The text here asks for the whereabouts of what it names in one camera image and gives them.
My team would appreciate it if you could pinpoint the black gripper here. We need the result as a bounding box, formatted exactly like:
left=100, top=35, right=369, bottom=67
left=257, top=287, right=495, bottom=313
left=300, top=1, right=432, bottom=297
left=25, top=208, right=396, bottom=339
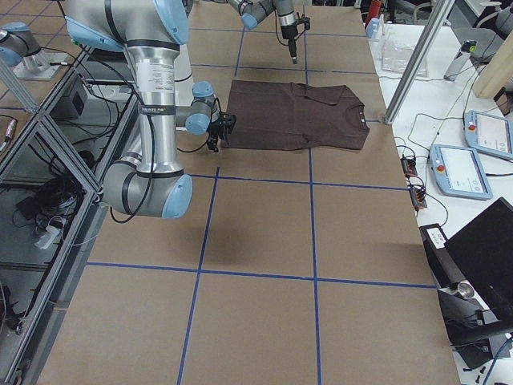
left=280, top=15, right=310, bottom=64
left=206, top=112, right=236, bottom=152

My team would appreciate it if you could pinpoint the dark brown t-shirt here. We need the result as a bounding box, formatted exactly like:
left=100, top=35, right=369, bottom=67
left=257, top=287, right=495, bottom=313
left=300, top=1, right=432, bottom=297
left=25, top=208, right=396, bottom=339
left=222, top=80, right=370, bottom=151

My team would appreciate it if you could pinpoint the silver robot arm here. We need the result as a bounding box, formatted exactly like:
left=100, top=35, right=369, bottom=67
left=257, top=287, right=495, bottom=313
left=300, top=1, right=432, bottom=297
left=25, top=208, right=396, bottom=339
left=228, top=0, right=310, bottom=64
left=66, top=1, right=236, bottom=218

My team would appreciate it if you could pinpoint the red cylinder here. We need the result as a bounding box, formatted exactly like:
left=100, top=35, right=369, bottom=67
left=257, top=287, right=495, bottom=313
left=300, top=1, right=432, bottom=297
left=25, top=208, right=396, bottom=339
left=366, top=0, right=382, bottom=25

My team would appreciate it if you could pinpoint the clear plastic bag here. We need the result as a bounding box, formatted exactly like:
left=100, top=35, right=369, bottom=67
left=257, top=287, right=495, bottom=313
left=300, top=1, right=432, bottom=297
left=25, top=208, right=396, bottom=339
left=378, top=40, right=415, bottom=73

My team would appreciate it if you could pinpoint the near blue teach pendant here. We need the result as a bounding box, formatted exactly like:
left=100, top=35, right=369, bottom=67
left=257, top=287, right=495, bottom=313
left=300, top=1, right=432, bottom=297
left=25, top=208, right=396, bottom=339
left=429, top=144, right=493, bottom=201

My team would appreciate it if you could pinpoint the blue teach pendant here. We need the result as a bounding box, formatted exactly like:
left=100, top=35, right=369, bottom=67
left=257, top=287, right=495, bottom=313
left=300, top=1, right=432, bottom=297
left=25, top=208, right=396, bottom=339
left=429, top=144, right=493, bottom=201
left=464, top=110, right=512, bottom=160

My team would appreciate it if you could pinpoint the far blue teach pendant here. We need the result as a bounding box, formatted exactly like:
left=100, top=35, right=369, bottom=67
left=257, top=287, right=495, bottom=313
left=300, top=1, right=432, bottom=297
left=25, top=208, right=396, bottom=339
left=464, top=110, right=512, bottom=160

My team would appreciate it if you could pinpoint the black box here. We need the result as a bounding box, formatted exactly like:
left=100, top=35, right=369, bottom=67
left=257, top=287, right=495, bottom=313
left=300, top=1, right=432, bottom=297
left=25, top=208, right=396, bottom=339
left=420, top=197, right=512, bottom=369

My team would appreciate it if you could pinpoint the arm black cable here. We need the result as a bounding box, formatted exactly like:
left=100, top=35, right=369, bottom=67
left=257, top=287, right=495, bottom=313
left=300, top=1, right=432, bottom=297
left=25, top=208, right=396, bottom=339
left=79, top=43, right=225, bottom=224

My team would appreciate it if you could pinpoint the aluminium frame post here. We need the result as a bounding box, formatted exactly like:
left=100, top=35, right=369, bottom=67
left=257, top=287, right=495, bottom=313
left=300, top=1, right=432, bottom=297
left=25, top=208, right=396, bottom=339
left=384, top=0, right=455, bottom=125

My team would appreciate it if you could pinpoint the aluminium frame rack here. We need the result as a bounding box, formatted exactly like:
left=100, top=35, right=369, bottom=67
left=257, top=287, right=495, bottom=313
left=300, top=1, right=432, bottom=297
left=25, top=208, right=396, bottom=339
left=1, top=48, right=136, bottom=384

